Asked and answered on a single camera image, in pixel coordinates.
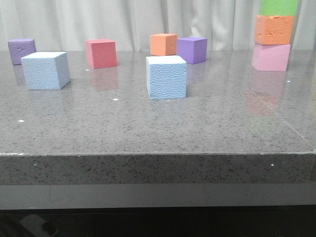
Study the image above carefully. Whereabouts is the green foam cube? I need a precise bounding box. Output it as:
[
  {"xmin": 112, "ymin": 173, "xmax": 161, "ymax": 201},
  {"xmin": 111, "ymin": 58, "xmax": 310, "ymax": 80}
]
[{"xmin": 259, "ymin": 0, "xmax": 298, "ymax": 16}]

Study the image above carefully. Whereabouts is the large orange foam cube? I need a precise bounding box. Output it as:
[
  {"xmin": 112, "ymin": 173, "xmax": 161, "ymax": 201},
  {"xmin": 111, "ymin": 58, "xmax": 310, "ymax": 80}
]
[{"xmin": 254, "ymin": 15, "xmax": 295, "ymax": 45}]

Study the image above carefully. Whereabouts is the light blue textured foam cube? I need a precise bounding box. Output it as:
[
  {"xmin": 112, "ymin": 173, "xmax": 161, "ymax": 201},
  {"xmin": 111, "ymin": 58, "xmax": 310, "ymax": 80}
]
[{"xmin": 146, "ymin": 55, "xmax": 187, "ymax": 100}]

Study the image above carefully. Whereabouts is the red foam cube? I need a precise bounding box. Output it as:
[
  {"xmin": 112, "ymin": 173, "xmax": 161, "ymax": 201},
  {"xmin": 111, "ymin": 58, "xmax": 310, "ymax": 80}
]
[{"xmin": 85, "ymin": 39, "xmax": 118, "ymax": 69}]

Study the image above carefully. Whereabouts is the small orange foam cube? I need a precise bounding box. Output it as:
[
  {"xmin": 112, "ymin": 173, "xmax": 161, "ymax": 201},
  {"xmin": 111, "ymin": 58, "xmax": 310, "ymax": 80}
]
[{"xmin": 150, "ymin": 33, "xmax": 178, "ymax": 56}]

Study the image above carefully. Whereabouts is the pink foam cube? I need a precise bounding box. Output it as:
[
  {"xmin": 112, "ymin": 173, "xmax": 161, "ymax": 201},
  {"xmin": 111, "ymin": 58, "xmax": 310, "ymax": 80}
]
[{"xmin": 252, "ymin": 43, "xmax": 291, "ymax": 72}]

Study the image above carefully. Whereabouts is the dented purple foam cube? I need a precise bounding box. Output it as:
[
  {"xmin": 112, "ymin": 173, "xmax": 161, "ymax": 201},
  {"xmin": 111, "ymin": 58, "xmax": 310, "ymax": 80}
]
[{"xmin": 8, "ymin": 39, "xmax": 37, "ymax": 65}]

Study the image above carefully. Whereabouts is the white curtain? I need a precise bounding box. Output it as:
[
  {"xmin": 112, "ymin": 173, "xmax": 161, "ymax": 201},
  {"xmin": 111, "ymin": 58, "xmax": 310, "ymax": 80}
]
[{"xmin": 0, "ymin": 0, "xmax": 316, "ymax": 52}]

